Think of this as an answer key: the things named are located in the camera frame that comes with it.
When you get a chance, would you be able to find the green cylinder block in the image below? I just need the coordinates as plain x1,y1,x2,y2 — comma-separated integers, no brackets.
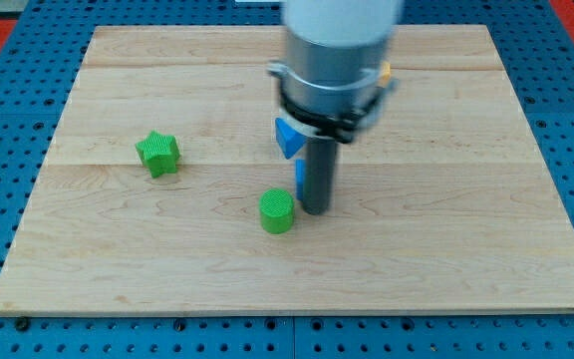
259,187,294,234

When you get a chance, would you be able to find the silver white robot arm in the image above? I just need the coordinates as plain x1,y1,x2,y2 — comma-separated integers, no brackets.
268,0,404,144

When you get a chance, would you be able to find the blue cube block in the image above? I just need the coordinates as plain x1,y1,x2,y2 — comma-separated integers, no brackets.
295,159,306,201

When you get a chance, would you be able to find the blue triangle block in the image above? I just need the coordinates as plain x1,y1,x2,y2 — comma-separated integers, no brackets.
274,118,306,160

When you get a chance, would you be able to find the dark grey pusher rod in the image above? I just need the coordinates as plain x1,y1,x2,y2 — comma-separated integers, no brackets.
302,138,338,215

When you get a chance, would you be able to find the green star block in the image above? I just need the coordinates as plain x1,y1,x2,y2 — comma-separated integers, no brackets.
135,131,180,179

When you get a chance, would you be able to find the yellow block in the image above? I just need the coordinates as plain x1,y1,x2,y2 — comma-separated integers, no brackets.
378,61,391,88

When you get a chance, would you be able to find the light wooden board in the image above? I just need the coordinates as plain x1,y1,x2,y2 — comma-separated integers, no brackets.
0,25,574,317

